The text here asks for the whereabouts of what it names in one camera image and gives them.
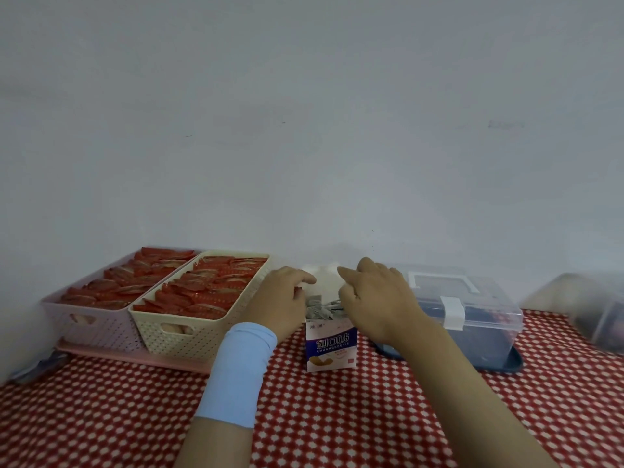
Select person's left hand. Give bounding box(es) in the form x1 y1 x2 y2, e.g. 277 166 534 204
241 266 318 345

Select person's right hand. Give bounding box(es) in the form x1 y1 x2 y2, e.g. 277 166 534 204
337 257 425 349

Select pile of bandage strips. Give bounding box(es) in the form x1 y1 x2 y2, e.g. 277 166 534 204
305 299 345 320

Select blue white cardboard box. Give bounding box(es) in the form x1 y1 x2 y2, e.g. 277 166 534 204
301 261 359 374

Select clear storage box blue base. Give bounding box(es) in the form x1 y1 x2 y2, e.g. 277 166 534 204
372 263 525 376

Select person's right forearm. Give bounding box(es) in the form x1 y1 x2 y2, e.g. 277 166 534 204
389 318 559 468

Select person's left forearm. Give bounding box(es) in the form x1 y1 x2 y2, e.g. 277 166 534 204
173 416 254 468

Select pile of red packets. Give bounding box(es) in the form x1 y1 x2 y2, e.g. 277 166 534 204
132 255 269 321
60 247 196 310

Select light blue wristband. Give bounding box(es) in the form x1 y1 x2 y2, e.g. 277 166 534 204
194 322 279 430

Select cream perforated plastic basket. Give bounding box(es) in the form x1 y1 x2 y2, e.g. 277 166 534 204
128 250 272 361

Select red white checked tablecloth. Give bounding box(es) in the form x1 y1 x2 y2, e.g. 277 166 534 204
0 309 624 468

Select pink plastic tray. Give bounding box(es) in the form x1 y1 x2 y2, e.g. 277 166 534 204
56 338 215 375

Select pink perforated plastic basket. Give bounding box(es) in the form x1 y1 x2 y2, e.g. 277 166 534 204
41 248 203 354

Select clear plastic container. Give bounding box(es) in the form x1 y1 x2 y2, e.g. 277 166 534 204
521 272 624 356

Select dark grey object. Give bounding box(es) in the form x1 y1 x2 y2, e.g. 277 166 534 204
9 350 69 385

